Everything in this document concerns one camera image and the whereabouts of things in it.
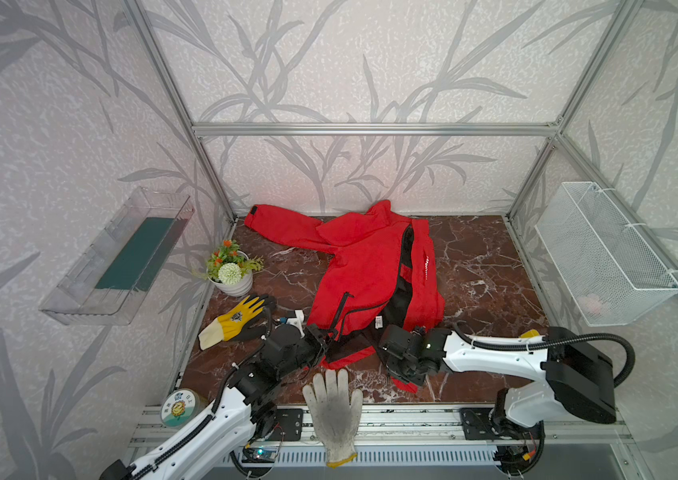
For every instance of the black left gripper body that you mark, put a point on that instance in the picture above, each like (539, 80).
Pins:
(318, 336)

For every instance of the white wire mesh basket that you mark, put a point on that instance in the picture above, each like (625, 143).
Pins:
(597, 249)

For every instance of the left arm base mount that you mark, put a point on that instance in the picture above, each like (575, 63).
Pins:
(288, 425)

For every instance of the clear plastic wall tray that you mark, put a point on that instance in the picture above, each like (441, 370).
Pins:
(107, 285)

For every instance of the aluminium cage frame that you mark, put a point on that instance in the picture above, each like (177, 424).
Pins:
(450, 107)

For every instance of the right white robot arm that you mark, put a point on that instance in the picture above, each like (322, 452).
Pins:
(567, 373)

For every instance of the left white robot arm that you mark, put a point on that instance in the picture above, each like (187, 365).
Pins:
(243, 409)

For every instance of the potted artificial flower plant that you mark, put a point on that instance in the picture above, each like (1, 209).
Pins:
(231, 270)

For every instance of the red X-Sport jacket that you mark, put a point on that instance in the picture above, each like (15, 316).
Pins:
(383, 270)

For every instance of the yellow black rubber glove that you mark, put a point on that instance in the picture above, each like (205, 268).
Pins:
(246, 321)

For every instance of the round tape roll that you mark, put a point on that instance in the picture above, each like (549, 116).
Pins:
(180, 407)

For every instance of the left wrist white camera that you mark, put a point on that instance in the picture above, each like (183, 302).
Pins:
(296, 320)

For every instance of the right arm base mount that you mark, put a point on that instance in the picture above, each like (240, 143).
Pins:
(477, 425)

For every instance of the yellow plastic scoop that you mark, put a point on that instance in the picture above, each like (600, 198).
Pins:
(533, 333)

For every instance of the white knit work glove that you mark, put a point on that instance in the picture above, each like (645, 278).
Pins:
(336, 413)

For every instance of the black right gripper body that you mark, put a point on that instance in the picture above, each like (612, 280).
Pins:
(387, 341)

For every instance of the pink object in basket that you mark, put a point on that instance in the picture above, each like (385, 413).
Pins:
(593, 306)

